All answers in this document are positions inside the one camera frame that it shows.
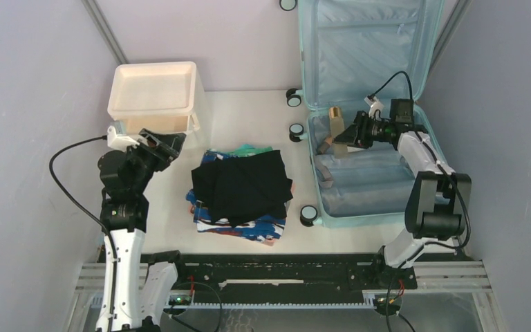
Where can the small tan object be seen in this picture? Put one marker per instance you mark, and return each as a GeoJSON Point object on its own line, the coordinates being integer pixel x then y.
{"type": "Point", "coordinates": [325, 145]}

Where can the green white patterned garment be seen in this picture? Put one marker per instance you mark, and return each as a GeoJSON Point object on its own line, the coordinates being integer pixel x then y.
{"type": "Point", "coordinates": [249, 150]}

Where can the light blue ribbed suitcase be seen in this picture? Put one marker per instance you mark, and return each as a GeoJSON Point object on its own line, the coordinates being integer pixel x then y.
{"type": "Point", "coordinates": [350, 50]}

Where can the beige plastic bottle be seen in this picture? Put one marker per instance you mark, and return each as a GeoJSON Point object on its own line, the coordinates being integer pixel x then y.
{"type": "Point", "coordinates": [337, 127]}

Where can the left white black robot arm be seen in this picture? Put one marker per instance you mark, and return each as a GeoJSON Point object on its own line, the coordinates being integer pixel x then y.
{"type": "Point", "coordinates": [126, 306]}

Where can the black garment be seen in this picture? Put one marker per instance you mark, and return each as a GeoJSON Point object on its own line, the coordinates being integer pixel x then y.
{"type": "Point", "coordinates": [243, 189]}

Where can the black mounting rail base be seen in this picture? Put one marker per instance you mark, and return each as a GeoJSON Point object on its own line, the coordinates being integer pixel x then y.
{"type": "Point", "coordinates": [285, 277]}

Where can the blue white striped garment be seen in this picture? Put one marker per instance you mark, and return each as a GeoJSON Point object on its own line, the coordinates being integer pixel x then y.
{"type": "Point", "coordinates": [266, 229]}

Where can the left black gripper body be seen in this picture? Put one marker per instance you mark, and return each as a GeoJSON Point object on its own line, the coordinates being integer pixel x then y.
{"type": "Point", "coordinates": [146, 164]}

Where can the white slotted cable duct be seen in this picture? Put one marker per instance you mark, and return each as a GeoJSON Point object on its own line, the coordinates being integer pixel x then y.
{"type": "Point", "coordinates": [365, 301]}

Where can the white three-drawer storage cabinet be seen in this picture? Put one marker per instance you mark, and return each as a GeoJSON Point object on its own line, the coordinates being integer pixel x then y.
{"type": "Point", "coordinates": [166, 97]}

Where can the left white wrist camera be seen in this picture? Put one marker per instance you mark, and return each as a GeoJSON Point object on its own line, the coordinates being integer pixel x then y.
{"type": "Point", "coordinates": [118, 140]}

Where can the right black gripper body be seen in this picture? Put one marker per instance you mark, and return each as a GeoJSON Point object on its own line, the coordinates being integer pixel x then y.
{"type": "Point", "coordinates": [372, 130]}

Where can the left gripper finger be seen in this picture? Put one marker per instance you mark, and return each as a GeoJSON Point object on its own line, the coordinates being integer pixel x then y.
{"type": "Point", "coordinates": [173, 141]}
{"type": "Point", "coordinates": [156, 155]}

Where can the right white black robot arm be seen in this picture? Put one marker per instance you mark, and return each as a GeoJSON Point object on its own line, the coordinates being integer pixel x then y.
{"type": "Point", "coordinates": [437, 208]}

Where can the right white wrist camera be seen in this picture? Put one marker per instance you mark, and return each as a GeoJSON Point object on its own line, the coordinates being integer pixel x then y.
{"type": "Point", "coordinates": [375, 106]}

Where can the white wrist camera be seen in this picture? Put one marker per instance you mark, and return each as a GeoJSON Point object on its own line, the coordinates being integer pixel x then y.
{"type": "Point", "coordinates": [118, 140]}
{"type": "Point", "coordinates": [375, 106]}

